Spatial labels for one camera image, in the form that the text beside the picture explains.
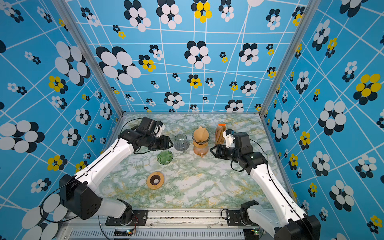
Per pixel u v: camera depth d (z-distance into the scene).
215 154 0.70
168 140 0.72
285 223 0.38
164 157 0.94
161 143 0.70
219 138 0.96
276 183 0.46
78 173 0.43
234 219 0.72
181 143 1.05
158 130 0.66
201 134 0.90
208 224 0.73
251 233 0.69
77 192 0.39
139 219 0.73
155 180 0.87
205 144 0.89
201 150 0.91
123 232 0.72
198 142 0.91
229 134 0.69
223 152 0.67
